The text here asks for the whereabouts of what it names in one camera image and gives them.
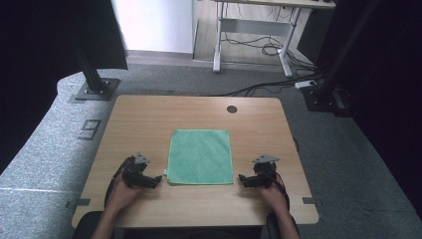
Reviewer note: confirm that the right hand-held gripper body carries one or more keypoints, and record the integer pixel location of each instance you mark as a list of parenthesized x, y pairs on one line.
[(265, 172)]

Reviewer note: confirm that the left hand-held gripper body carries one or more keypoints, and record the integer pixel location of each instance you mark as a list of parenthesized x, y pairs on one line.
[(132, 172)]

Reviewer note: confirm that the green cloth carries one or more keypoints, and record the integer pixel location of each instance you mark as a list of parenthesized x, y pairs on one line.
[(200, 156)]

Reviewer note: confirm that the person's left hand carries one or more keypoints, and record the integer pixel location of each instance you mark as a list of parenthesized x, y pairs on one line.
[(122, 195)]

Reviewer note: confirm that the person's right hand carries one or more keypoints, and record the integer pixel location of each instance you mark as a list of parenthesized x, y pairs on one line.
[(275, 199)]

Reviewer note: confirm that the grey floor socket plate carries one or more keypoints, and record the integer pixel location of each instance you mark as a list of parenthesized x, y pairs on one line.
[(89, 130)]

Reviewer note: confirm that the black metal stand with base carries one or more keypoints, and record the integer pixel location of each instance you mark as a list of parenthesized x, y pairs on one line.
[(326, 96), (94, 88)]

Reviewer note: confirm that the white power strip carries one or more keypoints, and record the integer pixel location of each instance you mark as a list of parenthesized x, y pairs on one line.
[(306, 84)]

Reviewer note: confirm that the black curtain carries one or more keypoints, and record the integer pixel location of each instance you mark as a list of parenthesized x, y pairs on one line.
[(40, 66), (391, 83)]

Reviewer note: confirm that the dark box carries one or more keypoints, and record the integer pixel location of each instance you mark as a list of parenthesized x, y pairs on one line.
[(313, 33)]

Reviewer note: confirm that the white desk frame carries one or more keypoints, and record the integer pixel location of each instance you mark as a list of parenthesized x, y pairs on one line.
[(255, 27)]

